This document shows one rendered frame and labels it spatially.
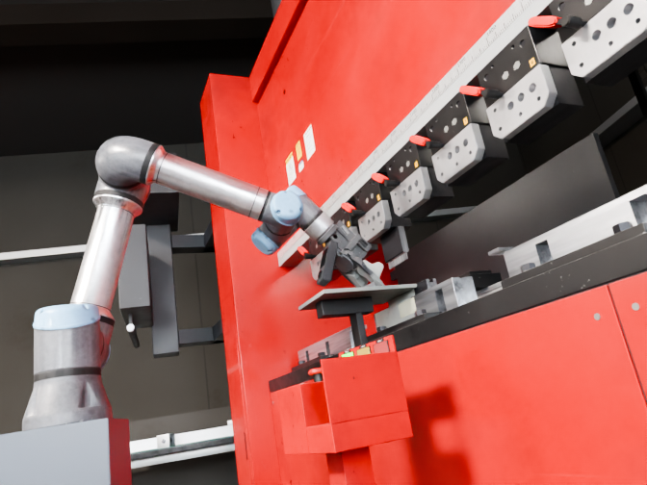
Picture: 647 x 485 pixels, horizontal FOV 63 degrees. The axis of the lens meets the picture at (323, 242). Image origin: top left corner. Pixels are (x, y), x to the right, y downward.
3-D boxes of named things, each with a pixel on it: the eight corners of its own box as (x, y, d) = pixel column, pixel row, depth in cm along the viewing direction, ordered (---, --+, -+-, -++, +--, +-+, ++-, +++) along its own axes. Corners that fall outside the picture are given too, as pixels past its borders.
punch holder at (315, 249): (313, 281, 192) (306, 239, 197) (334, 280, 195) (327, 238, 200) (329, 269, 179) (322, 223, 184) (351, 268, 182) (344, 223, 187)
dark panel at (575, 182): (412, 354, 232) (393, 259, 245) (416, 354, 232) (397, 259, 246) (646, 285, 134) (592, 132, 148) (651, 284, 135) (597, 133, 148)
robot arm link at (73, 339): (25, 372, 94) (26, 298, 98) (41, 380, 106) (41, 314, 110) (98, 364, 98) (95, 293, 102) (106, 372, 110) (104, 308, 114)
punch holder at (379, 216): (362, 244, 157) (352, 193, 162) (386, 243, 161) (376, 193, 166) (386, 226, 144) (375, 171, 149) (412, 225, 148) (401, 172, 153)
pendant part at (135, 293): (126, 329, 252) (123, 258, 263) (153, 326, 256) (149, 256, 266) (118, 309, 211) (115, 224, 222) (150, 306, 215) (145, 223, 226)
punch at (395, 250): (386, 269, 152) (380, 238, 154) (392, 269, 152) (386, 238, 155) (404, 259, 143) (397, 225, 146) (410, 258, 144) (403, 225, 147)
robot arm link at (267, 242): (252, 225, 128) (282, 196, 132) (246, 241, 138) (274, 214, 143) (276, 247, 127) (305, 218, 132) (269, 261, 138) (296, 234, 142)
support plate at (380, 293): (298, 310, 141) (297, 307, 142) (383, 303, 152) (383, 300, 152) (323, 293, 126) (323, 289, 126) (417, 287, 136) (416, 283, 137)
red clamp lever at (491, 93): (457, 84, 110) (488, 89, 101) (474, 86, 111) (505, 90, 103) (455, 92, 110) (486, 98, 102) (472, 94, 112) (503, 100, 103)
